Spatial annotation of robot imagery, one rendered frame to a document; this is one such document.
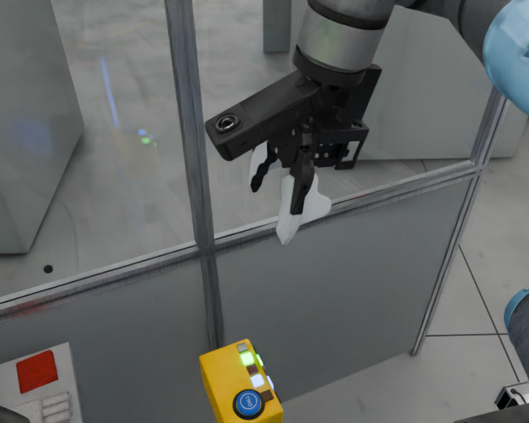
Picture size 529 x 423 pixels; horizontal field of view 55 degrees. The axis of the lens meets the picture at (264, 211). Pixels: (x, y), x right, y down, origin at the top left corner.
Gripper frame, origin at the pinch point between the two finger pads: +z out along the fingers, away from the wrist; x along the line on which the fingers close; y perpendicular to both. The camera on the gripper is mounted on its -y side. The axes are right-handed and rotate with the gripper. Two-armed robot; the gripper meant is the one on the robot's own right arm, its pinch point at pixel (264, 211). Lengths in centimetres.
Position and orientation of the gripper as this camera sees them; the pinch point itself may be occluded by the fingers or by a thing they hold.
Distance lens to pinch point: 60.3
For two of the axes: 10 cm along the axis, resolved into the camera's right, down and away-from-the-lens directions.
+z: -2.3, 7.3, 6.4
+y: 9.0, -1.0, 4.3
